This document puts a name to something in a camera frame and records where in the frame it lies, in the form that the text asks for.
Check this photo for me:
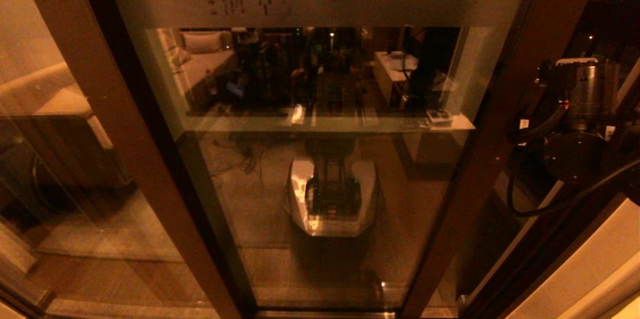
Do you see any brown framed sliding glass door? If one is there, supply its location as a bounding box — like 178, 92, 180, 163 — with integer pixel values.
97, 0, 606, 319

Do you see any dark wooden door jamb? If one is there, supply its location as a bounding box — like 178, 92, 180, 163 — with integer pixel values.
456, 179, 640, 319

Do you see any brown framed fixed glass panel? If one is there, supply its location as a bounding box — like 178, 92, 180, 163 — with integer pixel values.
0, 0, 256, 319

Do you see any black braided cable sleeve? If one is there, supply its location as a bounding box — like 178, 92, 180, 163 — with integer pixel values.
510, 101, 571, 144

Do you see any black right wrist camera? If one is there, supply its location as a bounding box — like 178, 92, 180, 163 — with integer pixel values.
556, 57, 600, 67

